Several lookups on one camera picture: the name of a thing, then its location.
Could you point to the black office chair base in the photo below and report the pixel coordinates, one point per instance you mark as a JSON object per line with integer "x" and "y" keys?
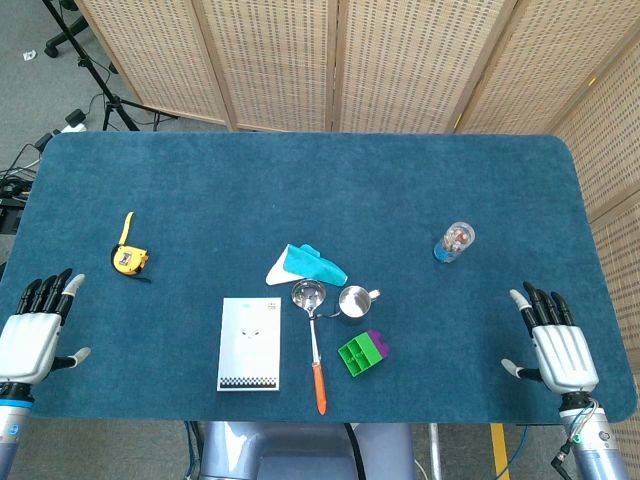
{"x": 62, "y": 42}

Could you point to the clear bottle with blue base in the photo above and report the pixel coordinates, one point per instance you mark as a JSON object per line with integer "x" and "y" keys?
{"x": 454, "y": 242}

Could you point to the teal and white cloth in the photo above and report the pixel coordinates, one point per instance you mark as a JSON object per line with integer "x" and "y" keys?
{"x": 310, "y": 265}

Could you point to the black tripod stand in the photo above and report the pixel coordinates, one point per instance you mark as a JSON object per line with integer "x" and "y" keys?
{"x": 87, "y": 65}

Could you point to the yellow tape measure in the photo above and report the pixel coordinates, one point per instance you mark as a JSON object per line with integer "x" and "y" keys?
{"x": 127, "y": 259}

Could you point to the wicker folding screen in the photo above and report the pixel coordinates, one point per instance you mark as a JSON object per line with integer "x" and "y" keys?
{"x": 280, "y": 60}

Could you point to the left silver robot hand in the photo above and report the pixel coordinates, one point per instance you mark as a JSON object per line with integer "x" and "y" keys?
{"x": 30, "y": 345}

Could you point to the black power brick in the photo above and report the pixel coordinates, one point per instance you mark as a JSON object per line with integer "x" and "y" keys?
{"x": 44, "y": 141}

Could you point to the green compartment block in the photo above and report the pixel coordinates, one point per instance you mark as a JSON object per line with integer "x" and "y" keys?
{"x": 357, "y": 355}

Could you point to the metal table leg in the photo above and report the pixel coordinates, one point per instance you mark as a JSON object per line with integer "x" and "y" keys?
{"x": 435, "y": 450}

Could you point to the purple plastic block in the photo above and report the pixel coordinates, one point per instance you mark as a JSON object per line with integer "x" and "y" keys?
{"x": 382, "y": 345}

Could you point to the white paper scrap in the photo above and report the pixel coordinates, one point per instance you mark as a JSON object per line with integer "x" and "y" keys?
{"x": 30, "y": 55}

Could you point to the blue carpet table mat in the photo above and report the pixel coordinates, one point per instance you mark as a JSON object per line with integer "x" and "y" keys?
{"x": 300, "y": 190}

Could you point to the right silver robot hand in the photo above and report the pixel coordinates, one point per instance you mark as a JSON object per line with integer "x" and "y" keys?
{"x": 565, "y": 355}

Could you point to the white booklet with checkered edge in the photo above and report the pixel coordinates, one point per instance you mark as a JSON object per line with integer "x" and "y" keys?
{"x": 249, "y": 350}

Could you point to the small steel mug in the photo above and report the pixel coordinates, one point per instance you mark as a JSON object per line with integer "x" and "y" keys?
{"x": 354, "y": 301}

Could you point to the grey-blue robot torso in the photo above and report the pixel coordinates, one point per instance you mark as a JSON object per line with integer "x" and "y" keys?
{"x": 280, "y": 450}

